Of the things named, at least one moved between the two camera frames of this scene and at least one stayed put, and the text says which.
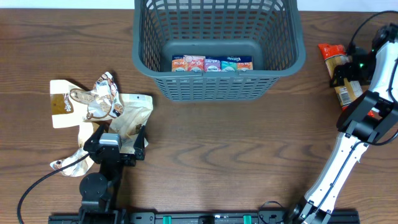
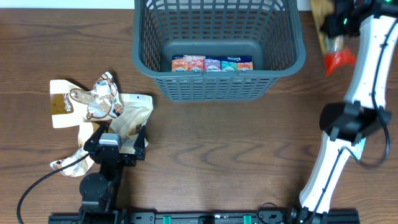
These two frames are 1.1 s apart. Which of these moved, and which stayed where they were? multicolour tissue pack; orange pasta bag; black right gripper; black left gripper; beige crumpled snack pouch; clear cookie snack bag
Moved: black right gripper; orange pasta bag
Stayed: black left gripper; beige crumpled snack pouch; clear cookie snack bag; multicolour tissue pack
